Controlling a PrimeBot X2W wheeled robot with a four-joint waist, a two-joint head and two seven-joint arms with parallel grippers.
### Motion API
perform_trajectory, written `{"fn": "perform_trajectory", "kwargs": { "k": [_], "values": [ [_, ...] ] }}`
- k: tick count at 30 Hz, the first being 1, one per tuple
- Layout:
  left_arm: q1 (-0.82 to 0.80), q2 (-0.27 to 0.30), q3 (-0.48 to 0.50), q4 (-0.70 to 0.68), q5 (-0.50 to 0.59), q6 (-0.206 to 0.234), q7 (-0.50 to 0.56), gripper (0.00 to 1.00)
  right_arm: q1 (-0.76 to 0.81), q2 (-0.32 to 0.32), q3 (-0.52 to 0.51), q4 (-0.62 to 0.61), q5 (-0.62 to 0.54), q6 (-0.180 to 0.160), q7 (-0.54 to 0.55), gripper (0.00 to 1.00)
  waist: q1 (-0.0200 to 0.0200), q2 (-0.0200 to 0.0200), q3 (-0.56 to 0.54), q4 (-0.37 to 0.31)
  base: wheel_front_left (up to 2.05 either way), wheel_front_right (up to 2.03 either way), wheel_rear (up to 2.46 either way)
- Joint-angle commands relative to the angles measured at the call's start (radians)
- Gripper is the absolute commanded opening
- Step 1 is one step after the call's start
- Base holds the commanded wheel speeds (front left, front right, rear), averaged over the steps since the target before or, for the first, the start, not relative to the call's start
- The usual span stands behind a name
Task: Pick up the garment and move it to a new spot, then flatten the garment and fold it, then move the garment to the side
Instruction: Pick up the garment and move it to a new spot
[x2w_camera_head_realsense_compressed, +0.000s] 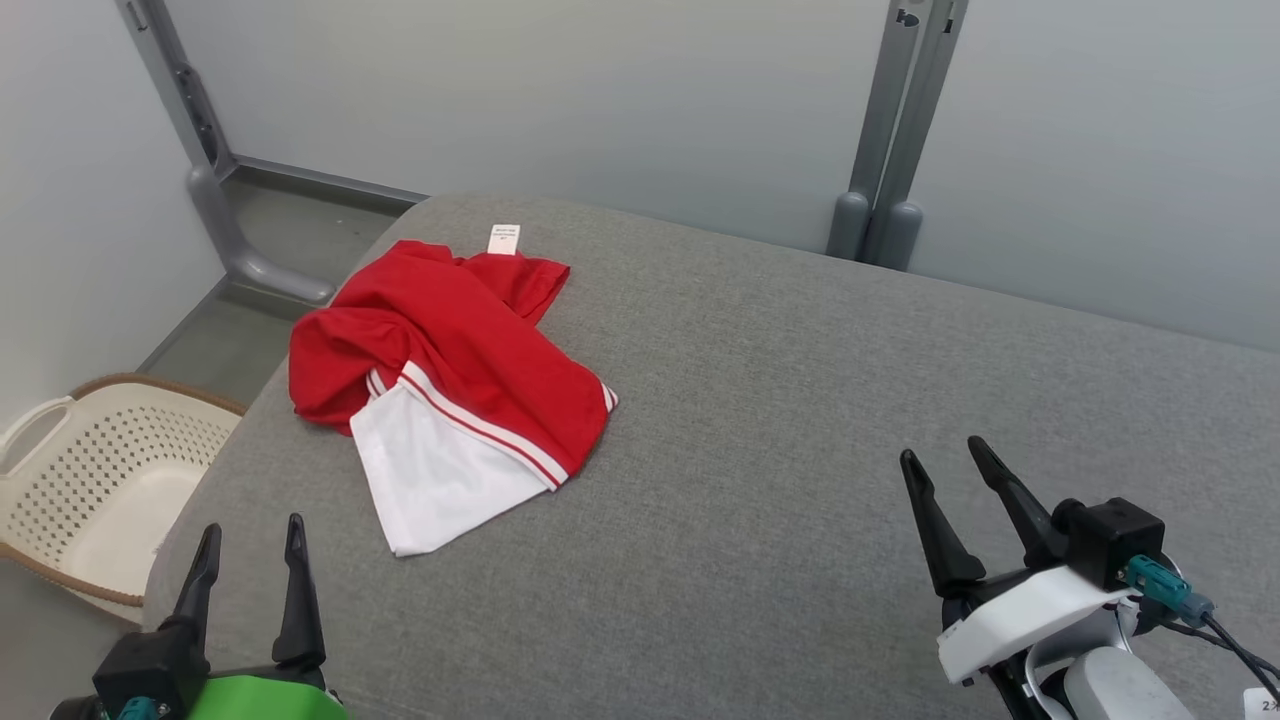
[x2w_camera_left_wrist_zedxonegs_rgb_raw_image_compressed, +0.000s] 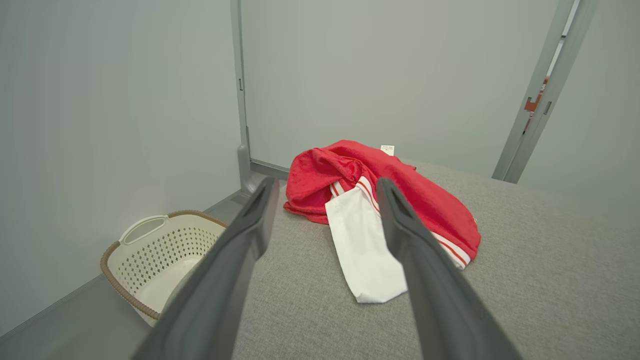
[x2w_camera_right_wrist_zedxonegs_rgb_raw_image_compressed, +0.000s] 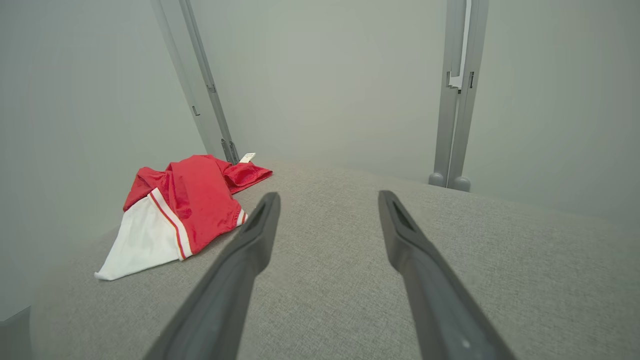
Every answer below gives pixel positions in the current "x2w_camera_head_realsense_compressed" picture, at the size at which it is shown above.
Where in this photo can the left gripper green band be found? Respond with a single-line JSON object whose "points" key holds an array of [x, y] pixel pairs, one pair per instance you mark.
{"points": [[260, 700]]}

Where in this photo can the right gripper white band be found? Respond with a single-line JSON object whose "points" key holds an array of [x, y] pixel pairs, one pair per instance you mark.
{"points": [[1010, 615]]}

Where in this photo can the red white basketball jersey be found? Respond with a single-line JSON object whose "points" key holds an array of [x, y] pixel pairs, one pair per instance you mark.
{"points": [[450, 330]]}

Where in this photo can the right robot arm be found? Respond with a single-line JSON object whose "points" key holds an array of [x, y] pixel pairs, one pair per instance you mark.
{"points": [[1110, 690]]}

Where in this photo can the cream plastic laundry basket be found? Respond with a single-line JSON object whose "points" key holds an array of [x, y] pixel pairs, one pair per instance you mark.
{"points": [[110, 480]]}

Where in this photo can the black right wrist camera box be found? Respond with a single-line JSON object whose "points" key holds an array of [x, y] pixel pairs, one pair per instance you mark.
{"points": [[1115, 540]]}

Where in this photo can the grey partition post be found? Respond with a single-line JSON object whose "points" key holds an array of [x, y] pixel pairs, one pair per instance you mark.
{"points": [[920, 150], [880, 120]]}

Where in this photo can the grey partition base rail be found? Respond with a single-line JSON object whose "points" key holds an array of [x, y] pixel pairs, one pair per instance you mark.
{"points": [[320, 180]]}

